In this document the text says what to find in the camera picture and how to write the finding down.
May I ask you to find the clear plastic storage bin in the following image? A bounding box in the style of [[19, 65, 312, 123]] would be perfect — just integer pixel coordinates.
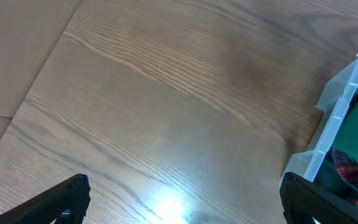
[[283, 54, 358, 182]]

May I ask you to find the red plaid flannel shirt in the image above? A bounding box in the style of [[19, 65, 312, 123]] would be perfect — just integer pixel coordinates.
[[331, 148, 358, 215]]

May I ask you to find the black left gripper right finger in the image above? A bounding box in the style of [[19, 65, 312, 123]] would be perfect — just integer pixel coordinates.
[[280, 172, 358, 224]]

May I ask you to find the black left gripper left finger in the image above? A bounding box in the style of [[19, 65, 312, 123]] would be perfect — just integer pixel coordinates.
[[0, 174, 91, 224]]

